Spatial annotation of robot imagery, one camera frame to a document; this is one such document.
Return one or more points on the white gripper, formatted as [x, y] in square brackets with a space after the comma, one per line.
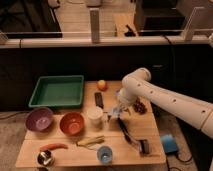
[123, 107]

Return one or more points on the blue grey towel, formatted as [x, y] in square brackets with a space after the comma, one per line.
[112, 114]

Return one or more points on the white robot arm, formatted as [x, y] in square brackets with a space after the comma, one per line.
[195, 112]

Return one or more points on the red bowl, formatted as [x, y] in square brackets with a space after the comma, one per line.
[72, 123]

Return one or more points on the purple bowl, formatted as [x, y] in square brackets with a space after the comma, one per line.
[39, 119]

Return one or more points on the dark grape bunch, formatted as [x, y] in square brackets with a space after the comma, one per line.
[139, 107]

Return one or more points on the black rectangular block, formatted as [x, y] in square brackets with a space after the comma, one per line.
[99, 100]

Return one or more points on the white cup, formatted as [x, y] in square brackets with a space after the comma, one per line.
[95, 115]

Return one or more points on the orange fruit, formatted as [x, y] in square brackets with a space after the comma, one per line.
[102, 85]

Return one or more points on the blue box on floor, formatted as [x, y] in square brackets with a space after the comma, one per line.
[169, 144]

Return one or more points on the green plastic tray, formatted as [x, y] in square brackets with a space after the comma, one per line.
[58, 91]

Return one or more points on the black object on shelf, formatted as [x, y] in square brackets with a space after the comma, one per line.
[129, 32]

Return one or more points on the red chili pepper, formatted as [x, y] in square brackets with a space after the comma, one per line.
[53, 146]

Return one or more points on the black handled dish brush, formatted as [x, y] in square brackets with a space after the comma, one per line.
[141, 145]

